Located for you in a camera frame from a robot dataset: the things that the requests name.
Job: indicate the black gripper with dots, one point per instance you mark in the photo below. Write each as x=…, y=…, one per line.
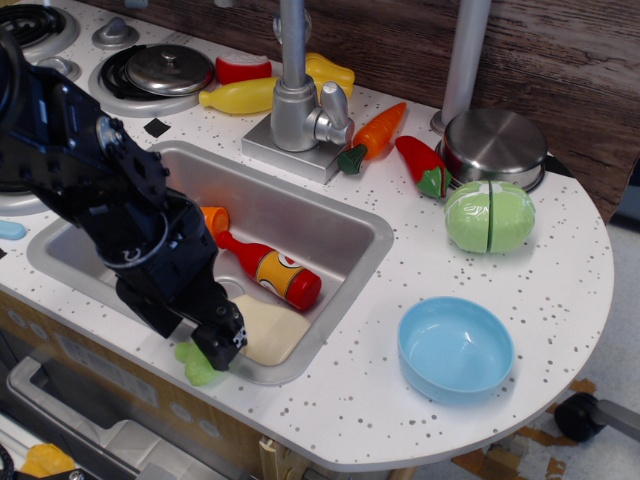
x=163, y=256

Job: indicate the green toy broccoli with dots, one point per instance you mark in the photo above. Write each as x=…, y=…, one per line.
x=197, y=367

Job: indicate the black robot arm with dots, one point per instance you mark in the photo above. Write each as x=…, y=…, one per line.
x=58, y=143

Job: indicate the light blue plastic bowl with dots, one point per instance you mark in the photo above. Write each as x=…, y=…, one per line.
x=454, y=351

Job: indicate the cream toy squeeze bottle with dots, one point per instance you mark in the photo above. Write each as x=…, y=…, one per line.
x=272, y=330

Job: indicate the red toy ketchup bottle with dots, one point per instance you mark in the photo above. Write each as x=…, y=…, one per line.
x=274, y=271

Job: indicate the orange toy carrot piece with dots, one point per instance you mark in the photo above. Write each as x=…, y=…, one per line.
x=216, y=219

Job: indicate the silver metal sink basin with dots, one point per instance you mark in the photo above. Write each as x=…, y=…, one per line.
x=340, y=243

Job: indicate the yellow toy below counter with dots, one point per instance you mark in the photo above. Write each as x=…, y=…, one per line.
x=43, y=460

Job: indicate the light blue counter button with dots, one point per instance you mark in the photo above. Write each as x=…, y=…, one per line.
x=10, y=230

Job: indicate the front left stove burner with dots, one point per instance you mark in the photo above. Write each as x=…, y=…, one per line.
x=20, y=204

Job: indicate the stove burner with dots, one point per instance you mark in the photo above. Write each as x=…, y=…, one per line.
x=20, y=204
x=116, y=94
x=41, y=31

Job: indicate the silver toy faucet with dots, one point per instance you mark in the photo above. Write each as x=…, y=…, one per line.
x=307, y=128

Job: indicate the yellow toy mustard bottle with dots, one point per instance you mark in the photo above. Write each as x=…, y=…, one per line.
x=241, y=98

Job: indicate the middle stove burner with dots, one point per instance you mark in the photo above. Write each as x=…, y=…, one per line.
x=116, y=94

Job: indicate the steel pot lid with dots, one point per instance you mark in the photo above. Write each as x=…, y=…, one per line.
x=169, y=70

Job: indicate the red toy cheese wedge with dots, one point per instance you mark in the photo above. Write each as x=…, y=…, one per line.
x=233, y=68

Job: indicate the red toy chili pepper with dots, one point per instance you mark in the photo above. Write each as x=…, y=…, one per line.
x=426, y=168

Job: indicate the silver stove knob front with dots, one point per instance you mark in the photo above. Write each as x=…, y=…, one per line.
x=68, y=68

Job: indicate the silver stove knob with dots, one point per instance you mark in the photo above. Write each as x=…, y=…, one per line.
x=68, y=68
x=115, y=34

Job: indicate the yellow toy squash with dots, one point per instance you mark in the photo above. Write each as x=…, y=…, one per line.
x=323, y=70

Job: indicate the silver stove knob rear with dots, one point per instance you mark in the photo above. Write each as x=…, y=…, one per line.
x=115, y=34

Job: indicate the green toy cabbage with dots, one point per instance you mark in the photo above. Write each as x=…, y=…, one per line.
x=489, y=217

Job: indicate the back left stove burner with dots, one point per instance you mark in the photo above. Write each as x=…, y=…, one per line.
x=41, y=31

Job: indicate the small steel pot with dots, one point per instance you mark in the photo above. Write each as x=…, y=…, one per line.
x=494, y=144

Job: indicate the black caster wheel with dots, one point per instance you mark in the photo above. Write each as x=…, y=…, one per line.
x=574, y=417

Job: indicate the grey metal pole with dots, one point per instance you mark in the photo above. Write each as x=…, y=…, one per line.
x=472, y=21

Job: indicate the grey oven door handle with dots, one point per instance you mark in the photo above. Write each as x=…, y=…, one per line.
x=108, y=446

